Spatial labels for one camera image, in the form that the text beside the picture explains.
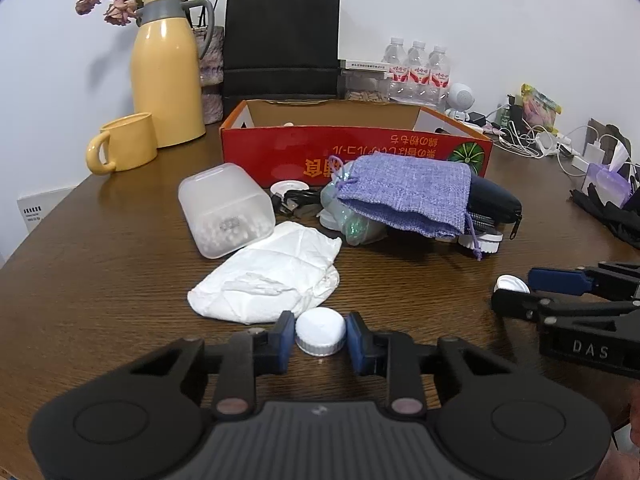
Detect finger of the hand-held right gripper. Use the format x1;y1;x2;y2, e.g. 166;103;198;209
491;291;566;328
527;261;640;302

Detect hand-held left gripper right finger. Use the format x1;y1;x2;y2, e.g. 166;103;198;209
346;311;512;420

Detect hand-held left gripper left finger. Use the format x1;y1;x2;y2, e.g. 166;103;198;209
125;311;296;421

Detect white bottle cap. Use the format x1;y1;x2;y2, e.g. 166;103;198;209
295;307;347;357

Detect black usb cable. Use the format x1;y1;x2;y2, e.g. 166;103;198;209
271;187;322;219

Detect purple burlap pouch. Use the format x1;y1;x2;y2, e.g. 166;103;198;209
331;154;485;262

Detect red cardboard box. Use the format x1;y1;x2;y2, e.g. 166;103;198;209
220;99;495;196

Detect person's right hand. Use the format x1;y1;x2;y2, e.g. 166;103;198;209
597;397;640;480

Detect black gloves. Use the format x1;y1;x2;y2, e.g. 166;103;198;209
571;182;640;252

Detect dark blue zipper case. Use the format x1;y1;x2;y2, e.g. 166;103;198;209
462;175;524;242

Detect purple tissue pack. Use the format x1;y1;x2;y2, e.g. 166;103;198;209
585;140;635;207

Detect green iridescent plastic bag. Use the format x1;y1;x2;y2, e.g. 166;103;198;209
319;180;390;247

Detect white charger block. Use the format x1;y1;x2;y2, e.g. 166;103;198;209
570;142;609;173

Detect translucent plastic container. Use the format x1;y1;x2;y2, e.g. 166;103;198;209
178;162;277;260

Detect brown paper bag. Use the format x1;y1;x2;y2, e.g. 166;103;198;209
585;119;632;161

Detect dark green labelled bottle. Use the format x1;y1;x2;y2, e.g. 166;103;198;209
500;94;522;132

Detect yellow snack packet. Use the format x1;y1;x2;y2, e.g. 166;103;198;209
520;84;562;127

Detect white robot speaker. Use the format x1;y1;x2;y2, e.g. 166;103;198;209
444;82;477;122

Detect red label water bottle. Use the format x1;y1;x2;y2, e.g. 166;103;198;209
384;37;409;102
428;45;452;105
407;40;432;103

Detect yellow mug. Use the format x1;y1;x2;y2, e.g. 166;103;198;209
86;112;159;176

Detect clear seed container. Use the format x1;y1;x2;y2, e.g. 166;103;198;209
342;72;392;104

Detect white printed small box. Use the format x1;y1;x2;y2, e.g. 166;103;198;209
345;58;394;79

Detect pink fuzzy vase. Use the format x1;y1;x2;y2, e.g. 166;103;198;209
196;25;226;125

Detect yellow thermos jug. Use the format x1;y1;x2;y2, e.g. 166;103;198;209
131;0;217;149

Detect black paper bag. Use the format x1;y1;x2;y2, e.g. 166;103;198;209
221;0;342;102

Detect white charging cable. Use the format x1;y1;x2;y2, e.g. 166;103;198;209
552;125;601;177

